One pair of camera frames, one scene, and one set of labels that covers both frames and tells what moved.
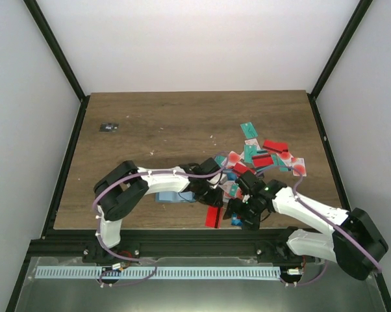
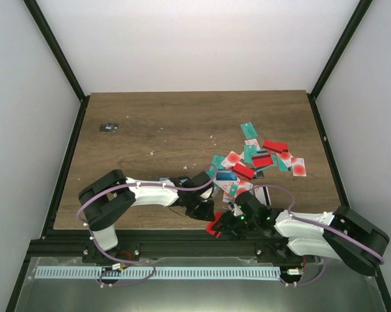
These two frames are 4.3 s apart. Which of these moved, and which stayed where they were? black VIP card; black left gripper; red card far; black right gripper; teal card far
Moved: black left gripper; black right gripper
Stayed: black VIP card; red card far; teal card far
